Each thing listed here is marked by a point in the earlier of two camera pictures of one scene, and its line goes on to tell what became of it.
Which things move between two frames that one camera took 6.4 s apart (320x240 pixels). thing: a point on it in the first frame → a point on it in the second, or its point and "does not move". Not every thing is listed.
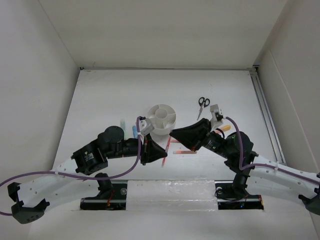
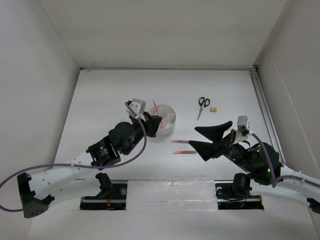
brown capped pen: x=183 y=152 does not move
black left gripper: x=150 y=151 → x=151 y=123
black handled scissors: x=203 y=103 does not move
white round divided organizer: x=163 y=118 does not move
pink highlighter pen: x=166 y=150 → x=157 y=109
